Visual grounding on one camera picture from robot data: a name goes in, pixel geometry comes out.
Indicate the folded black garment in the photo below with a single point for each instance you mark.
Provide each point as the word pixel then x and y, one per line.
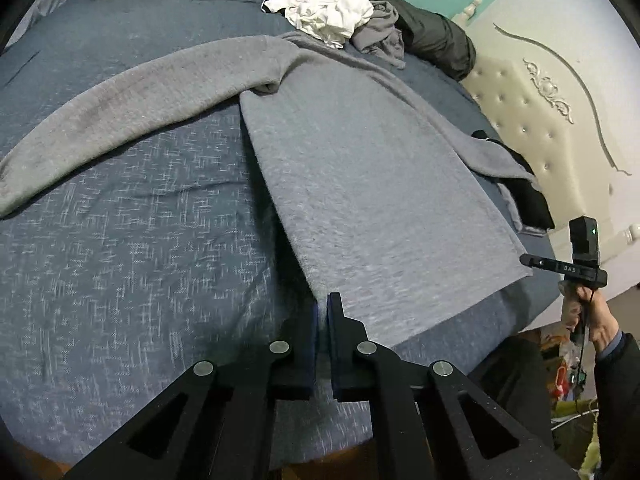
pixel 530 200

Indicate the colourful floor clutter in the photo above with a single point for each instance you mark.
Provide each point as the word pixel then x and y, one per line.
pixel 565 375

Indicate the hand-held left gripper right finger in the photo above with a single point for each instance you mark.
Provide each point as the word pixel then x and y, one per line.
pixel 340 355

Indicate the bed with blue patterned sheet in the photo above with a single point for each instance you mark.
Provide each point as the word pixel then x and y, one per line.
pixel 125 260

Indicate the crumpled dark grey garment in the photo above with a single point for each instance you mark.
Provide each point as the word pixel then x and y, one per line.
pixel 382 30

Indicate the dark grey rolled duvet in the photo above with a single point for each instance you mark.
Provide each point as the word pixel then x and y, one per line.
pixel 435 35

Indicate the person's right hand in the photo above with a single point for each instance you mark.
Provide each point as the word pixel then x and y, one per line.
pixel 602 325

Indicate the light grey knitted sweater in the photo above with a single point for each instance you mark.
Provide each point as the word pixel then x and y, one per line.
pixel 375 185

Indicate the cream tufted headboard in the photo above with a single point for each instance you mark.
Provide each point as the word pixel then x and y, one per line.
pixel 530 100

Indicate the light grey bed cloth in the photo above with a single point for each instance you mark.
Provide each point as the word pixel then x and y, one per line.
pixel 45 5

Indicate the crumpled white garment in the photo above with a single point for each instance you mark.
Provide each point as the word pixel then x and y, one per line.
pixel 325 12

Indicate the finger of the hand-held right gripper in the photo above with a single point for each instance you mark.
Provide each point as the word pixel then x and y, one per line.
pixel 537 262

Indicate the person's right forearm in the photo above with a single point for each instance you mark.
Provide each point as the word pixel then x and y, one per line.
pixel 620 400

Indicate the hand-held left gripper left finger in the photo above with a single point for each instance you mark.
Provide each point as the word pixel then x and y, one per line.
pixel 305 360

